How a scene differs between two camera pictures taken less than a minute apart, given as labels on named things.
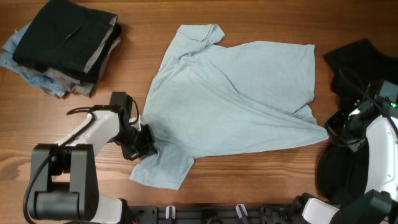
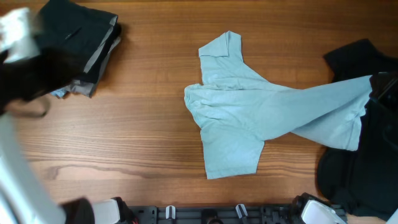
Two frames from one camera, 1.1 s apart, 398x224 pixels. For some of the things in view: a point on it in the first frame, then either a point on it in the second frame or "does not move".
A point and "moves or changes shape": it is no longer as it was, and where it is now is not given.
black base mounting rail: x=215 y=214 does not move
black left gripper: x=147 y=147 -> x=48 y=65
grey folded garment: x=83 y=87 does not move
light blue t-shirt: x=208 y=100 moves or changes shape
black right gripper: x=331 y=126 -> x=385 y=94
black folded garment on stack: x=68 y=40 does not move
